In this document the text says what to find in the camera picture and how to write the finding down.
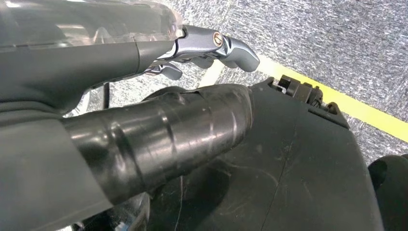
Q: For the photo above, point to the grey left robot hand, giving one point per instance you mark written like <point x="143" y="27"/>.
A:
<point x="79" y="57"/>

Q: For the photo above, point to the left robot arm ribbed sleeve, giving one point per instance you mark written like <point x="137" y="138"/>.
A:
<point x="25" y="111"/>

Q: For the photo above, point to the black robot leg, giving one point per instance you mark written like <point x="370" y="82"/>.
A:
<point x="302" y="165"/>

